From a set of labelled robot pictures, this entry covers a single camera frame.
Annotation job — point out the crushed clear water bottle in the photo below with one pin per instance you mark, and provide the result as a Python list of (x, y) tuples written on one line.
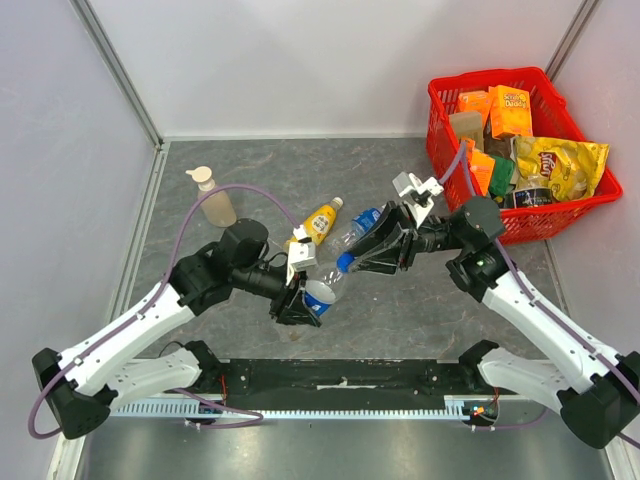
[(345, 236)]

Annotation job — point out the green package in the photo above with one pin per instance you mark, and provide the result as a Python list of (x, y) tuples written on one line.
[(501, 179)]

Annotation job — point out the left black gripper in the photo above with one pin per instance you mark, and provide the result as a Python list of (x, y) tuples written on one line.
[(290, 307)]

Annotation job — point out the yellow juice bottle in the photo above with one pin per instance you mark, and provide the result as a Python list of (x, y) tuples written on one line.
[(320, 222)]

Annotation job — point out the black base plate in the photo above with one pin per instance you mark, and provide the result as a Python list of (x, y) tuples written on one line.
[(341, 385)]

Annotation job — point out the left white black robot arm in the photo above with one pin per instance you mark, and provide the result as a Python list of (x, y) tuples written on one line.
[(84, 384)]

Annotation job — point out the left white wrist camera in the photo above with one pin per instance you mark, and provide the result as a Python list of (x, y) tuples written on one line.
[(301, 253)]

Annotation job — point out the white cable duct rail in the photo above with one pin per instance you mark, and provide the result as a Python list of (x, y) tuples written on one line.
[(184, 407)]

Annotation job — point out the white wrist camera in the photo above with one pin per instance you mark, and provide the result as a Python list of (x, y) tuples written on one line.
[(301, 253), (417, 195)]

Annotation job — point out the brown cardboard box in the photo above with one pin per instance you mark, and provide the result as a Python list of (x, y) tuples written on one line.
[(469, 125)]

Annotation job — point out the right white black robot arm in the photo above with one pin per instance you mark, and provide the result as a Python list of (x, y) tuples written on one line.
[(589, 384)]

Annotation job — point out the small orange box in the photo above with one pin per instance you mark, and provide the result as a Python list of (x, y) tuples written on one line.
[(479, 101)]

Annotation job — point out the dark can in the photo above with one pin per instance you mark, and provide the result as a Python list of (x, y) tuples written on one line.
[(529, 197)]

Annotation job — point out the yellow chips bag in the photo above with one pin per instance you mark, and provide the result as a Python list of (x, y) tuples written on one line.
[(571, 170)]

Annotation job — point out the orange scrub daddy box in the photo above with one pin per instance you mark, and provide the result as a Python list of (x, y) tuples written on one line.
[(510, 112)]

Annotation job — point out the blue bottle cap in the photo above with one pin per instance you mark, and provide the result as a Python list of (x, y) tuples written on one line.
[(346, 262)]

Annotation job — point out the orange packet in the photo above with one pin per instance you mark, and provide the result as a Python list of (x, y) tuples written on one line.
[(481, 166)]

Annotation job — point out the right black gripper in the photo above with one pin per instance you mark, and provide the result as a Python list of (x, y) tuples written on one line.
[(405, 239)]

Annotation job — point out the beige pump soap bottle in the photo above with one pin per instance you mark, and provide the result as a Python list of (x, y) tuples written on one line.
[(217, 208)]

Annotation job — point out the clear blue label bottle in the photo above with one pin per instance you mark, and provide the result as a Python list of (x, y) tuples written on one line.
[(325, 287)]

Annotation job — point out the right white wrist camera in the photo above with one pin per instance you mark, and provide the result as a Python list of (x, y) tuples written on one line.
[(417, 195)]

